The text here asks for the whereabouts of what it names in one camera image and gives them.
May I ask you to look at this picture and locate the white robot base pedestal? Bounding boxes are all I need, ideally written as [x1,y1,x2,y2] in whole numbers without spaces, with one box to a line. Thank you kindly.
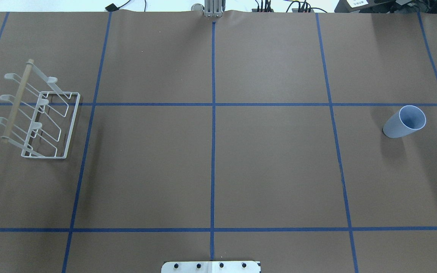
[161,260,261,273]

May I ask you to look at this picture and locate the white wire cup holder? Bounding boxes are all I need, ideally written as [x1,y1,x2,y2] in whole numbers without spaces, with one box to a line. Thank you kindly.
[0,59,80,160]

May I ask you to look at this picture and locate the light blue plastic cup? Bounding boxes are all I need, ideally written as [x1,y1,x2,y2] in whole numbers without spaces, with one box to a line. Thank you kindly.
[382,105,427,138]

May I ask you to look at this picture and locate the aluminium frame post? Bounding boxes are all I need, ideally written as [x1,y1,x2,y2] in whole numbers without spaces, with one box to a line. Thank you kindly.
[203,0,226,18]

